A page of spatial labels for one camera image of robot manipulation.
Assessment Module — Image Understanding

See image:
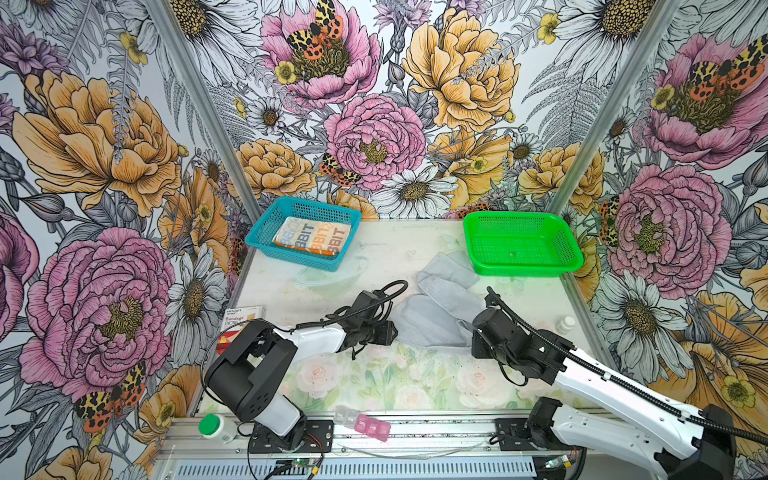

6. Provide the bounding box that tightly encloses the red bandage box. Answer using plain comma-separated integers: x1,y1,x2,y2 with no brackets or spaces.
216,305,265,354

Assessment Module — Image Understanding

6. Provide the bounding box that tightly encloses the blue beige patterned towel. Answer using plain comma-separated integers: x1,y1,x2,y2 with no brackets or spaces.
272,217,351,254

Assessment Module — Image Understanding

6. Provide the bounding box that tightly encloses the small white bottle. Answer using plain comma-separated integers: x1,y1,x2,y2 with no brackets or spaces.
556,316,577,335

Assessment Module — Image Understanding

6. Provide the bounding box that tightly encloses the pink clear pill organizer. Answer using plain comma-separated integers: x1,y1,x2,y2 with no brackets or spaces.
334,405,391,442

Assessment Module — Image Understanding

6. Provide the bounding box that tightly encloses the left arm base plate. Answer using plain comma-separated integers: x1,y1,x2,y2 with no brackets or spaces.
248,418,335,454

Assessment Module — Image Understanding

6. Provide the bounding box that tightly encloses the grey towel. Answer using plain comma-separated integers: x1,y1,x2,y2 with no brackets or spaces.
390,252,485,354

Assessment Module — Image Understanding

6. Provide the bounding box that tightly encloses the aluminium frame post right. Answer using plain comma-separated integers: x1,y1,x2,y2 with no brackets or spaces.
548,0,682,215

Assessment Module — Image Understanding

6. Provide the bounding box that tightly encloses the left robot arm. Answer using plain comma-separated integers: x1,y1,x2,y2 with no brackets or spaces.
203,289,399,450

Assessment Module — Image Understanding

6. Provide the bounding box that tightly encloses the aluminium front rail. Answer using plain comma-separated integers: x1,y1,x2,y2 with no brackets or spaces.
149,407,679,480

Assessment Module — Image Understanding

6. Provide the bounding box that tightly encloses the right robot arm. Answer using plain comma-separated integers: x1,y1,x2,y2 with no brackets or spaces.
471,307,736,479

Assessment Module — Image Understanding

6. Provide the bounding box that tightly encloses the teal plastic basket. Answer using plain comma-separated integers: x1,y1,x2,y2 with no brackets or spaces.
245,197,362,272

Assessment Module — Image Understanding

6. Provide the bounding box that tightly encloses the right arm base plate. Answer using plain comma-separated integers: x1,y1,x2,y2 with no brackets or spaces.
489,418,538,452

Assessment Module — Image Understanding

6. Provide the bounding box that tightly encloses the orange white lion towel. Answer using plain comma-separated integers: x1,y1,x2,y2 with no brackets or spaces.
273,241,338,257

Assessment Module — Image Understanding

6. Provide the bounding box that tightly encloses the green plastic basket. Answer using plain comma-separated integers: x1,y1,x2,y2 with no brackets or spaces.
463,211,584,278

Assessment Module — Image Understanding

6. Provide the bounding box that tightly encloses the white bottle green cap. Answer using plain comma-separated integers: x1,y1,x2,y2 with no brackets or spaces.
198,414,238,444

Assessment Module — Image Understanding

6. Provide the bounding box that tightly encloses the aluminium frame post left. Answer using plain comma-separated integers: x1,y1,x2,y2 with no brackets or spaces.
147,1,263,223

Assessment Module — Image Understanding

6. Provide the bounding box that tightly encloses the aluminium frame post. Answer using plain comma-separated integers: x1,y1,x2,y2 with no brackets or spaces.
548,0,682,215
147,1,263,223

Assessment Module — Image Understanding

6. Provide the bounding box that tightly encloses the black corrugated right cable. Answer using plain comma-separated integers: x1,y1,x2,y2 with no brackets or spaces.
484,286,768,448

